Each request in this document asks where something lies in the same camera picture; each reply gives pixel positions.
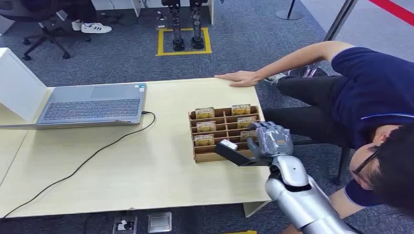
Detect black humanoid robot legs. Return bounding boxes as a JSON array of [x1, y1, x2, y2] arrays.
[[161, 0, 210, 53]]

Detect white cabinet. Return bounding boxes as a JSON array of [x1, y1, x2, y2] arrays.
[[89, 0, 215, 30]]

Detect dark thin stanchion post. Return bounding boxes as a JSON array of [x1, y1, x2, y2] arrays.
[[275, 0, 303, 21]]

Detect black swivel office chair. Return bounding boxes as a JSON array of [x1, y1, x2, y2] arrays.
[[0, 0, 92, 62]]

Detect metal floor cover plate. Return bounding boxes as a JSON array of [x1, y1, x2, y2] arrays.
[[147, 211, 173, 234]]

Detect black-rimmed glasses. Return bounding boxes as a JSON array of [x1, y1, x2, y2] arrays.
[[351, 145, 382, 176]]

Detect gold printed card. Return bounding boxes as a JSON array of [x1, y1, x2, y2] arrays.
[[237, 117, 258, 129], [195, 107, 216, 120], [231, 103, 251, 116], [193, 134, 216, 147], [240, 130, 258, 142], [196, 121, 217, 133]]

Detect white slanted box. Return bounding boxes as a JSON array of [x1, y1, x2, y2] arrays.
[[0, 46, 50, 124]]

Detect black wrist camera, pale box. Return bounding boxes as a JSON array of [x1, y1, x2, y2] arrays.
[[213, 138, 269, 169]]

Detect person's right hand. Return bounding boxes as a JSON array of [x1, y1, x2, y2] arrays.
[[215, 69, 263, 88]]

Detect red barrier belt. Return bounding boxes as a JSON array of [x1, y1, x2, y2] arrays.
[[359, 0, 414, 36]]

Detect black laptop power cable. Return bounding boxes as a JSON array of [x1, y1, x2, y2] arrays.
[[0, 110, 160, 220]]

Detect person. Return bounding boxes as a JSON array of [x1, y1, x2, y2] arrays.
[[214, 37, 414, 234]]

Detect grey open laptop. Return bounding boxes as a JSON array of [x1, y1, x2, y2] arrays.
[[0, 83, 149, 132]]

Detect light wooden table leg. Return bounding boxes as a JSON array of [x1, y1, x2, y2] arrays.
[[243, 201, 271, 218]]

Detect floor socket with plug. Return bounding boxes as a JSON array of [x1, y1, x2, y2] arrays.
[[111, 215, 139, 234]]

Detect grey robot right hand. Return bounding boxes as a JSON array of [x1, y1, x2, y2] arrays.
[[246, 120, 295, 160]]

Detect wooden card holder rack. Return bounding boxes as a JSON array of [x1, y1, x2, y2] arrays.
[[188, 105, 264, 164]]

